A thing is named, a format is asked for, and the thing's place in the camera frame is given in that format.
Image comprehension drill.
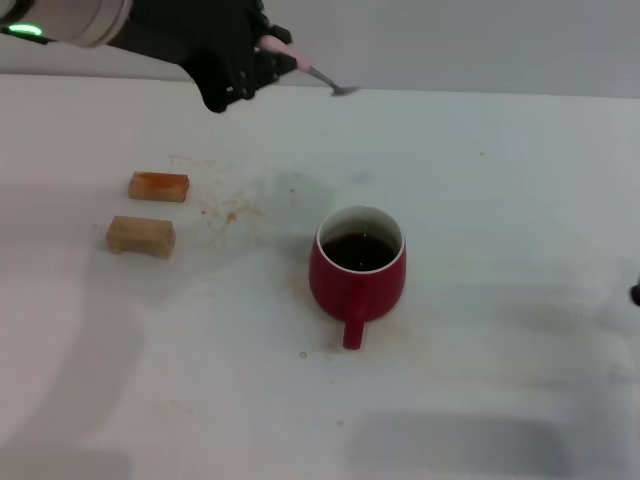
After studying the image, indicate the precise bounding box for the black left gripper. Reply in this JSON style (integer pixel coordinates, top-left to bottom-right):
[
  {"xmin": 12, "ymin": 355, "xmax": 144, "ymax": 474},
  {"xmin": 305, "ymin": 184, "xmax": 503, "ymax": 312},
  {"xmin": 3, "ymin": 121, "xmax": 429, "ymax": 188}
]
[{"xmin": 107, "ymin": 0, "xmax": 301, "ymax": 114}]

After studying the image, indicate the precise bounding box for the red ceramic coffee cup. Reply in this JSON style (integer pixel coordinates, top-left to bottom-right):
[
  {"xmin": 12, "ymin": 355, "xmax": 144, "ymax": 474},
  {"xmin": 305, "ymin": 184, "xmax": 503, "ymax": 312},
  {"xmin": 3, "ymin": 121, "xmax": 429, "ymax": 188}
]
[{"xmin": 308, "ymin": 204, "xmax": 407, "ymax": 351}]

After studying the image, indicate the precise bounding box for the orange stained wooden block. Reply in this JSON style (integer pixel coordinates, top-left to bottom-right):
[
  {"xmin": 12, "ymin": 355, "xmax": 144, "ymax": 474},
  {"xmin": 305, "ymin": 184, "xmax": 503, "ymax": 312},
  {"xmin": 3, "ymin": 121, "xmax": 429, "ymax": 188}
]
[{"xmin": 128, "ymin": 171, "xmax": 192, "ymax": 204}]

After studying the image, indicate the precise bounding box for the pink handled metal spoon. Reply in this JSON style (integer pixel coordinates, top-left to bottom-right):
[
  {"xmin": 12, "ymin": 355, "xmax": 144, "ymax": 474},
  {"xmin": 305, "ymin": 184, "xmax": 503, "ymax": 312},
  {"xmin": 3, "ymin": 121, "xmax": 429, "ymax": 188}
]
[{"xmin": 257, "ymin": 35, "xmax": 359, "ymax": 97}]

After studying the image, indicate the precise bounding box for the plain wooden block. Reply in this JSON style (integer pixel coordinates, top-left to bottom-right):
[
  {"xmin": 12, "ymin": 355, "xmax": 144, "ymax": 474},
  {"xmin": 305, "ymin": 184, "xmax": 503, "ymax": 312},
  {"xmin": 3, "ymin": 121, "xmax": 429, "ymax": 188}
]
[{"xmin": 105, "ymin": 215, "xmax": 177, "ymax": 260}]

